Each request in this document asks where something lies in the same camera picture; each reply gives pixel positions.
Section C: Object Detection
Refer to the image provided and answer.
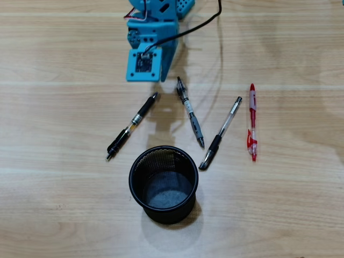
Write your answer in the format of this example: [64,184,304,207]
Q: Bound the black retractable gel pen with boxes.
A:
[105,91,159,162]

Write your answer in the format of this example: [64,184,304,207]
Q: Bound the clear pen with black cap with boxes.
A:
[198,96,243,171]

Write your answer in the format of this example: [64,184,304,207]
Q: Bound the red clear pen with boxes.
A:
[246,82,259,162]

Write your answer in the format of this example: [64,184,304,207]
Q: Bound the black camera cable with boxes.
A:
[145,0,223,54]

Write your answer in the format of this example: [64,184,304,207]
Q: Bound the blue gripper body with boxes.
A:
[126,19,180,51]

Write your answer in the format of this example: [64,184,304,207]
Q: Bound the black mesh pen holder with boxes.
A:
[128,145,199,225]

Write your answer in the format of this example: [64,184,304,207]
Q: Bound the red white servo wires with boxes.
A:
[123,0,150,22]

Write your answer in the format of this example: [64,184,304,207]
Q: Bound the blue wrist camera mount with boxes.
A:
[126,48,164,83]

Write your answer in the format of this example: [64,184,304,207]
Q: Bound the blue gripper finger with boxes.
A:
[160,44,178,82]

